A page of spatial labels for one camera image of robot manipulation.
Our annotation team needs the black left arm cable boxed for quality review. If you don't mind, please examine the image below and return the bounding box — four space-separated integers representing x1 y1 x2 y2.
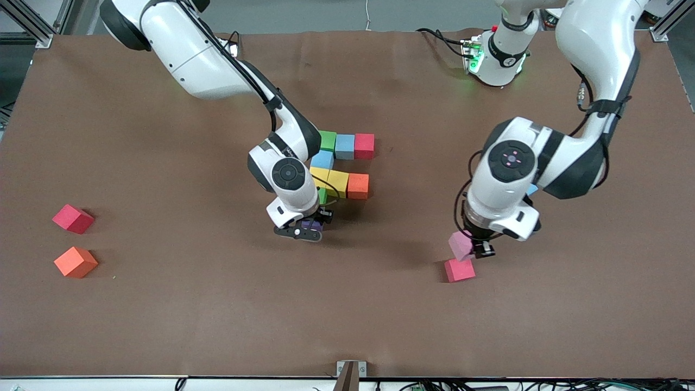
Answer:
454 62 633 235

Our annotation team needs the metal bracket with post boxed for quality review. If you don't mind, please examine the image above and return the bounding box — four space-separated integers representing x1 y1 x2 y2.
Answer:
336 360 367 391

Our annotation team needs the brown table cover sheet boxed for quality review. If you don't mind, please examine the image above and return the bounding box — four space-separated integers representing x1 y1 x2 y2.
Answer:
0 30 695 379

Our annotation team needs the pink foam block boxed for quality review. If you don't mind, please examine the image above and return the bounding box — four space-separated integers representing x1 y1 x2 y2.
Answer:
448 231 475 262

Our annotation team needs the red foam block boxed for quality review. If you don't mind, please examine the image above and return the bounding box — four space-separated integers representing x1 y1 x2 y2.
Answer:
355 134 376 160
444 258 477 282
52 204 95 235

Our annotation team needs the orange foam block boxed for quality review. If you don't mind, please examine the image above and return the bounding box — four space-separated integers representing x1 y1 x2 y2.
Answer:
347 173 370 200
54 247 99 279

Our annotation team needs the black cable on table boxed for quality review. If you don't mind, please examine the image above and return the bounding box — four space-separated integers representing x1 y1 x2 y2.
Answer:
416 27 469 58

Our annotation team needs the aluminium frame post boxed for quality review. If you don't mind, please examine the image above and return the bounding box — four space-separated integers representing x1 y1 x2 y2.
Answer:
649 0 695 43
0 0 55 49

